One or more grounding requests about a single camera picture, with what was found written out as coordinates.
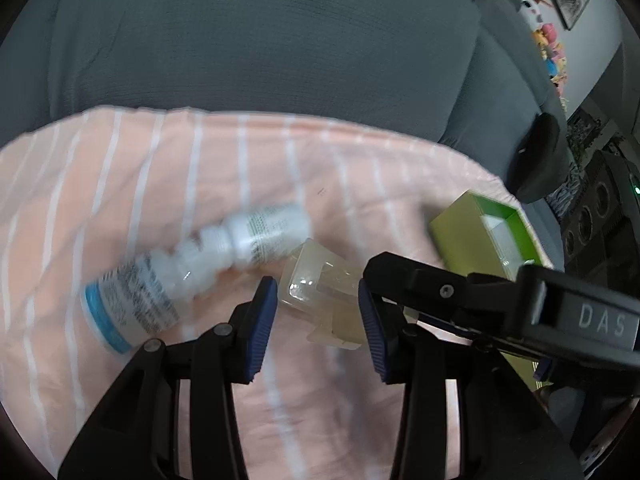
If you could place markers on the large white pill bottle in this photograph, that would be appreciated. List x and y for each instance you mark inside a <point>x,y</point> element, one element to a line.
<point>272,232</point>

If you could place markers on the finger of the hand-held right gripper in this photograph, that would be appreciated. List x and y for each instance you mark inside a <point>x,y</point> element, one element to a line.
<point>425,280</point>

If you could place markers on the pink white striped cloth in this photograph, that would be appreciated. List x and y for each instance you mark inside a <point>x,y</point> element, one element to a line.
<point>150,160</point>

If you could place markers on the green potted plant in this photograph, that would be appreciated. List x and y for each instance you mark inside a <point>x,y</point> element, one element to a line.
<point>585,132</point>

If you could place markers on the green cardboard box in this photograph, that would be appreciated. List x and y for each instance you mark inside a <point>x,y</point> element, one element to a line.
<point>465,230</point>

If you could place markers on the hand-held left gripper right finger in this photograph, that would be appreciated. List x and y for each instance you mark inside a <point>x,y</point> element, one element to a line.
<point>372,335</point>

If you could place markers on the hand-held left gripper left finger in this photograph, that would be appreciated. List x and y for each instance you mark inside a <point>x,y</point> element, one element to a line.
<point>260,330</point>

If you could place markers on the black cushion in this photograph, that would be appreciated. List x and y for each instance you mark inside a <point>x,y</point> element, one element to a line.
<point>537,160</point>

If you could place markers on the grey sofa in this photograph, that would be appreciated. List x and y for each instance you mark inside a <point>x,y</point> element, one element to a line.
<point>250,35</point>

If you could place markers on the pile of plush toys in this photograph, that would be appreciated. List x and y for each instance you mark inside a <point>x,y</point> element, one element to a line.
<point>547,40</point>

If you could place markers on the translucent beige hair clip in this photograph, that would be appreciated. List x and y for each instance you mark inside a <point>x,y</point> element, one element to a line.
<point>320,295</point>

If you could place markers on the white bottle with blue label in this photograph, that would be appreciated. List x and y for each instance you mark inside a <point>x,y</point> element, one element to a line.
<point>135,300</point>

